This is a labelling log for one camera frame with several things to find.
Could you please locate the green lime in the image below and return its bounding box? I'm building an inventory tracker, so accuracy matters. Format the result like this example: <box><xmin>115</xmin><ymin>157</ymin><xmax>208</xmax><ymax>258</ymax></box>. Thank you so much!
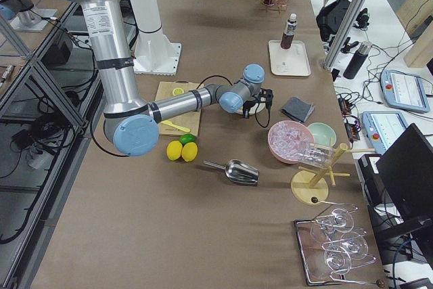
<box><xmin>179</xmin><ymin>133</ymin><xmax>196</xmax><ymax>146</ymax></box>

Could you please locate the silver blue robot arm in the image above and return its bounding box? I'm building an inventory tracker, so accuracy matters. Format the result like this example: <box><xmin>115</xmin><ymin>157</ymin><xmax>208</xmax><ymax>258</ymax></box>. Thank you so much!
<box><xmin>71</xmin><ymin>0</ymin><xmax>265</xmax><ymax>156</ymax></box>

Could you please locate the white rabbit tray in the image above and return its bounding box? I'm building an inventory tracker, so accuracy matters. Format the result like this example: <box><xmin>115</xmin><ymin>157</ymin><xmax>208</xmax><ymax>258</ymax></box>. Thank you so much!
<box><xmin>268</xmin><ymin>40</ymin><xmax>311</xmax><ymax>77</ymax></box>

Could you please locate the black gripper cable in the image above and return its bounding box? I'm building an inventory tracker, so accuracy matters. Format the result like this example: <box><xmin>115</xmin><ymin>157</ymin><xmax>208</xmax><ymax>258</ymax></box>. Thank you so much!
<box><xmin>254</xmin><ymin>101</ymin><xmax>272</xmax><ymax>129</ymax></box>

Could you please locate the yellow plastic knife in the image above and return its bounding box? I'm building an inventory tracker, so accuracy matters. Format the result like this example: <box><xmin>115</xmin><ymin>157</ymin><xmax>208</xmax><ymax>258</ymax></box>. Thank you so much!
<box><xmin>160</xmin><ymin>120</ymin><xmax>191</xmax><ymax>133</ymax></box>

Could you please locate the wooden cutting board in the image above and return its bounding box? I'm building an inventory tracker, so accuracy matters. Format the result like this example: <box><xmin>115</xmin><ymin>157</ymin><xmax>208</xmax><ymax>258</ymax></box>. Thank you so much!
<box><xmin>155</xmin><ymin>81</ymin><xmax>201</xmax><ymax>136</ymax></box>

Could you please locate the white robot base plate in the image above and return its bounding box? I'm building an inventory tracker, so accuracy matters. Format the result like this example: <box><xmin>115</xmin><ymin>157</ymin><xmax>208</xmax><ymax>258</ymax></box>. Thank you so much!
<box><xmin>133</xmin><ymin>30</ymin><xmax>182</xmax><ymax>76</ymax></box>

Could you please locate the grey folded cloth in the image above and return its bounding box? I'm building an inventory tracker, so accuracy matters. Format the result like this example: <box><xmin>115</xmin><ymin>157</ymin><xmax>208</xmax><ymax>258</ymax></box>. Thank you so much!
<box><xmin>281</xmin><ymin>96</ymin><xmax>315</xmax><ymax>123</ymax></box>

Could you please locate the pink bowl with ice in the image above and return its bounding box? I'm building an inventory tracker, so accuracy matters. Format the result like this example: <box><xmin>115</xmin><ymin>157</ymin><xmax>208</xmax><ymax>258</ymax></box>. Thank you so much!
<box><xmin>267</xmin><ymin>120</ymin><xmax>314</xmax><ymax>164</ymax></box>

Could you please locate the lower clear wine glass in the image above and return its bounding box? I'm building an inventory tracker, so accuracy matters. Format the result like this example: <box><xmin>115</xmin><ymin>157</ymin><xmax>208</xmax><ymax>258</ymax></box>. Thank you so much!
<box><xmin>321</xmin><ymin>234</ymin><xmax>368</xmax><ymax>274</ymax></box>

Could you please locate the tea bottle on tray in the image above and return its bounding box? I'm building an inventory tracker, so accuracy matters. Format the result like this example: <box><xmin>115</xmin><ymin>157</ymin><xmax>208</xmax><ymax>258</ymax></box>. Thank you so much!
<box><xmin>280</xmin><ymin>13</ymin><xmax>297</xmax><ymax>49</ymax></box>

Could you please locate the wooden mug tree stand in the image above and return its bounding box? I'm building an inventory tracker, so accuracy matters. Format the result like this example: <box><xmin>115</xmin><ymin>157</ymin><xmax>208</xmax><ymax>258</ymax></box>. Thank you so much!
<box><xmin>290</xmin><ymin>143</ymin><xmax>375</xmax><ymax>205</ymax></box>

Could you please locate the black monitor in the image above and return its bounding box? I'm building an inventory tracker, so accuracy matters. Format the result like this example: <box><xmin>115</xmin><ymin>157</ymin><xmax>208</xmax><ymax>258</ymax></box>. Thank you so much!
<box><xmin>375</xmin><ymin>123</ymin><xmax>432</xmax><ymax>260</ymax></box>

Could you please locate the aluminium frame post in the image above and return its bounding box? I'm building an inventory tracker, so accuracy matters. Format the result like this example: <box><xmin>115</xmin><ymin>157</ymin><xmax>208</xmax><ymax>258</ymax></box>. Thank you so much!
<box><xmin>322</xmin><ymin>0</ymin><xmax>365</xmax><ymax>70</ymax></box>

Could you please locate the metal ice scoop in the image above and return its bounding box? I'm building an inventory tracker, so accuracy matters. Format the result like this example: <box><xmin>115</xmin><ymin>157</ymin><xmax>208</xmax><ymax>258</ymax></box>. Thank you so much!
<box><xmin>203</xmin><ymin>159</ymin><xmax>259</xmax><ymax>186</ymax></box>

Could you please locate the yellow lemon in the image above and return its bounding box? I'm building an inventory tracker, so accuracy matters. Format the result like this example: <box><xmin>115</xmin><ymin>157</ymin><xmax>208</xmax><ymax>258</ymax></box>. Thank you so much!
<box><xmin>181</xmin><ymin>142</ymin><xmax>198</xmax><ymax>162</ymax></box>
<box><xmin>166</xmin><ymin>140</ymin><xmax>183</xmax><ymax>161</ymax></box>

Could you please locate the clear glass on mug tree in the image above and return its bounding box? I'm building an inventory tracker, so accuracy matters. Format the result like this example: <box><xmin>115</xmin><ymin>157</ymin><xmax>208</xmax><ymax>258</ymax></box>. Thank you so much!
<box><xmin>296</xmin><ymin>141</ymin><xmax>334</xmax><ymax>169</ymax></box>

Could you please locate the black thermos bottle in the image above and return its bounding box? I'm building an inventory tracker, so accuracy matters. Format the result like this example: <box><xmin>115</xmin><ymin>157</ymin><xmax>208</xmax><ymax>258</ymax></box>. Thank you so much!
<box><xmin>343</xmin><ymin>41</ymin><xmax>372</xmax><ymax>79</ymax></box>

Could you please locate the white round plate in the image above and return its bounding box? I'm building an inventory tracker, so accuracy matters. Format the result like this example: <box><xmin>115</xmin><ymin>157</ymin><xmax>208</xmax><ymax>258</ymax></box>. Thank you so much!
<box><xmin>236</xmin><ymin>103</ymin><xmax>265</xmax><ymax>115</ymax></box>

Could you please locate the teach pendant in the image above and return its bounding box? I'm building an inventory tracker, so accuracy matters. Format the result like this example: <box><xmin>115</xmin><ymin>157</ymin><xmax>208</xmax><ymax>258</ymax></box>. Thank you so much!
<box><xmin>380</xmin><ymin>70</ymin><xmax>430</xmax><ymax>113</ymax></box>
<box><xmin>361</xmin><ymin>111</ymin><xmax>408</xmax><ymax>154</ymax></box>

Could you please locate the upper clear wine glass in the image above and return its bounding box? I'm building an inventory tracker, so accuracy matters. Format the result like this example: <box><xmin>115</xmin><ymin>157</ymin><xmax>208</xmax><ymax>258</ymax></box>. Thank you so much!
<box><xmin>310</xmin><ymin>208</ymin><xmax>355</xmax><ymax>243</ymax></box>

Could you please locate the upper teach pendant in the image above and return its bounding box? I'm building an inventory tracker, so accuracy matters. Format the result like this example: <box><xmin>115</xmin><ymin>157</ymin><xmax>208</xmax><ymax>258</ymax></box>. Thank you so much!
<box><xmin>380</xmin><ymin>70</ymin><xmax>430</xmax><ymax>113</ymax></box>

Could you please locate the green bowl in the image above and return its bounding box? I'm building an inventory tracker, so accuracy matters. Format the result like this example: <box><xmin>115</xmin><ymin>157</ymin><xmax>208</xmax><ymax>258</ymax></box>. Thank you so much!
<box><xmin>307</xmin><ymin>123</ymin><xmax>337</xmax><ymax>147</ymax></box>

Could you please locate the upper yellow lemon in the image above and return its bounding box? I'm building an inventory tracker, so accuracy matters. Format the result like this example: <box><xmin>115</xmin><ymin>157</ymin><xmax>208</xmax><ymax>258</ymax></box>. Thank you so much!
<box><xmin>166</xmin><ymin>140</ymin><xmax>183</xmax><ymax>161</ymax></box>

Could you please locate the mirrored glass rack tray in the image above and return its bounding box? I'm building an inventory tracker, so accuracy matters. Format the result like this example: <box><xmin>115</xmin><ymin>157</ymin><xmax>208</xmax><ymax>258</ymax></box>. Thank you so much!
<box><xmin>294</xmin><ymin>201</ymin><xmax>385</xmax><ymax>288</ymax></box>

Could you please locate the lower yellow lemon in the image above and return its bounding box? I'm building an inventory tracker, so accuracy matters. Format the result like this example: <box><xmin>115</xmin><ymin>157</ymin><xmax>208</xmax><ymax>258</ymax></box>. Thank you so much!
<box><xmin>181</xmin><ymin>142</ymin><xmax>198</xmax><ymax>162</ymax></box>

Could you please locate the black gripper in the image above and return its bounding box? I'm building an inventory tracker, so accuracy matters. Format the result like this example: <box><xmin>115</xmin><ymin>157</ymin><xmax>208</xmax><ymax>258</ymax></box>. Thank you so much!
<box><xmin>242</xmin><ymin>88</ymin><xmax>273</xmax><ymax>117</ymax></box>

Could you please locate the lemon half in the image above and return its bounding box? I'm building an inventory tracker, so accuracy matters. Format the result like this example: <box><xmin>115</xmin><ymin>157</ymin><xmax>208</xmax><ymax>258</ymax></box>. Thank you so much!
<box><xmin>172</xmin><ymin>87</ymin><xmax>185</xmax><ymax>96</ymax></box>

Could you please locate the lower teach pendant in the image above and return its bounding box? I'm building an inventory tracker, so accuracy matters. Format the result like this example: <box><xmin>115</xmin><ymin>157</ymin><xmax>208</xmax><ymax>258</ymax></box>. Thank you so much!
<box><xmin>361</xmin><ymin>111</ymin><xmax>408</xmax><ymax>154</ymax></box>

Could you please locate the clear wine glass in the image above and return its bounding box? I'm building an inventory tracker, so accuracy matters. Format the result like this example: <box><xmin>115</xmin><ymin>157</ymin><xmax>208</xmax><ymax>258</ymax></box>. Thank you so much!
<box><xmin>321</xmin><ymin>234</ymin><xmax>368</xmax><ymax>274</ymax></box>
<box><xmin>310</xmin><ymin>208</ymin><xmax>355</xmax><ymax>243</ymax></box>

